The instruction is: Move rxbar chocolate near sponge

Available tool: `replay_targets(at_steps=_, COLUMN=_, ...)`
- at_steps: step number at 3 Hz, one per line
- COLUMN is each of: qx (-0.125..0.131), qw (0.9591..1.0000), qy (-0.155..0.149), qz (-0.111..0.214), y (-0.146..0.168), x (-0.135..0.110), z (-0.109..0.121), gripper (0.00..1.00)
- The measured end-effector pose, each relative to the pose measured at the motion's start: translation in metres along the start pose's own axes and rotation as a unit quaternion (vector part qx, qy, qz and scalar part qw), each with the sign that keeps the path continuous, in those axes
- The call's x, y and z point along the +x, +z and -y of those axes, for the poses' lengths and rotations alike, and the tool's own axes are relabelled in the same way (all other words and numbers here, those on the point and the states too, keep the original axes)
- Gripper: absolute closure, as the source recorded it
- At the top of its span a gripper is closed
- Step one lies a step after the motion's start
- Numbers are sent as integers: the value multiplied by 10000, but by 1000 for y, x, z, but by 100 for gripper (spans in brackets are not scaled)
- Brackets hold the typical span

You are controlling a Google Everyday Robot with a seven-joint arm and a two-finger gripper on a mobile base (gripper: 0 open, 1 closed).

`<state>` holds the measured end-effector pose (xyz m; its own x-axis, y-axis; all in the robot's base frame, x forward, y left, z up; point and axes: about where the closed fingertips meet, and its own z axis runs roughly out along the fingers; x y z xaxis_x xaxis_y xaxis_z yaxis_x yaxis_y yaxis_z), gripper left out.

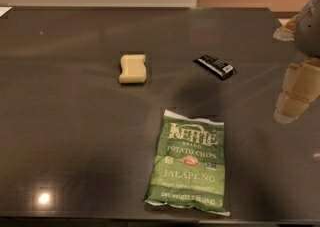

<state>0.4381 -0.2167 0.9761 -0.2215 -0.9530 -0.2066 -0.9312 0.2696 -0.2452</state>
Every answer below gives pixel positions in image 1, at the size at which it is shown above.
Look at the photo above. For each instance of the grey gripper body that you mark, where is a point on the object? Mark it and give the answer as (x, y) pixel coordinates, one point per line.
(309, 34)

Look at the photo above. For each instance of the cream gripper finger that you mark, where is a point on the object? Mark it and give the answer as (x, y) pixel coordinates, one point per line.
(301, 86)
(287, 30)

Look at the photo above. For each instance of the black rxbar chocolate bar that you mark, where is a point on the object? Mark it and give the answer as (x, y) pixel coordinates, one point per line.
(216, 66)

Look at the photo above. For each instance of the yellow sponge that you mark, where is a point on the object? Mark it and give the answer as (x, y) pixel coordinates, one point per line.
(133, 69)

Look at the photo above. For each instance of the green kettle chips bag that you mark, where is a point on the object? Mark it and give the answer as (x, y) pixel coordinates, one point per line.
(189, 166)

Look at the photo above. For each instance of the white paper at table corner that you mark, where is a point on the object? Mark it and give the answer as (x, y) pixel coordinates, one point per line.
(4, 11)

